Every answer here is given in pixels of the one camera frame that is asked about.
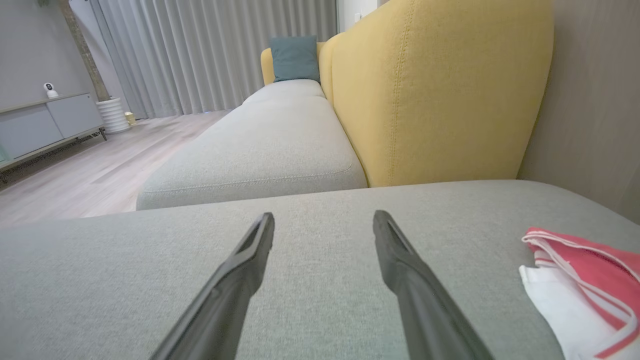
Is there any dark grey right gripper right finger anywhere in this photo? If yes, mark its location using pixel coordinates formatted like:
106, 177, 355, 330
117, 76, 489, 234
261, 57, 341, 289
372, 209, 496, 360

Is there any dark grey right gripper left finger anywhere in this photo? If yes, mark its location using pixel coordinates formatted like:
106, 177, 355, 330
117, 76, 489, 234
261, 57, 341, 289
150, 212, 276, 360

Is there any red and white sports jersey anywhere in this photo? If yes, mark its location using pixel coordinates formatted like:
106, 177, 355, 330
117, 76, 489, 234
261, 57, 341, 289
518, 226, 640, 360

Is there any large grey sofa seat cushion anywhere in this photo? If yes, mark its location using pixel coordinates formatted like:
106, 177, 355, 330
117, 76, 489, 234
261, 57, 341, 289
0, 179, 640, 360

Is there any long grey sofa seat cushion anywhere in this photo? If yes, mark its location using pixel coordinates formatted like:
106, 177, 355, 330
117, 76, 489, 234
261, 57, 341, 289
136, 95, 369, 211

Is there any short grey sofa seat cushion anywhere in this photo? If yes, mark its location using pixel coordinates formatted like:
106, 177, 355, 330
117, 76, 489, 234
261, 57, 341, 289
242, 78, 327, 106

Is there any white ribbed plant pot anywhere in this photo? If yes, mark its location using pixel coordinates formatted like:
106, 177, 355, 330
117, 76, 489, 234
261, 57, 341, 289
95, 97, 131, 135

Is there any big yellow sofa backrest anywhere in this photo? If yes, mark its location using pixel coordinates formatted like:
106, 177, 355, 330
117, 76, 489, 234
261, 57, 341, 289
319, 0, 555, 189

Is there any grey pleated curtain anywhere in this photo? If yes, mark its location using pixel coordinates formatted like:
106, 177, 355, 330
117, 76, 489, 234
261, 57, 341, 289
70, 0, 339, 120

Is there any teal throw pillow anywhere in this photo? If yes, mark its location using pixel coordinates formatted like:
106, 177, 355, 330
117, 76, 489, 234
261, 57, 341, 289
268, 35, 321, 84

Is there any grey low sideboard cabinet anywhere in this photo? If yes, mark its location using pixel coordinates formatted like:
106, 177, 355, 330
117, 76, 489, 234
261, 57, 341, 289
0, 92, 109, 182

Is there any grey sofa backrest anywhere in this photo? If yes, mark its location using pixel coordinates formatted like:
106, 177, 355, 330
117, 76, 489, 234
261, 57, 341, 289
516, 0, 640, 224

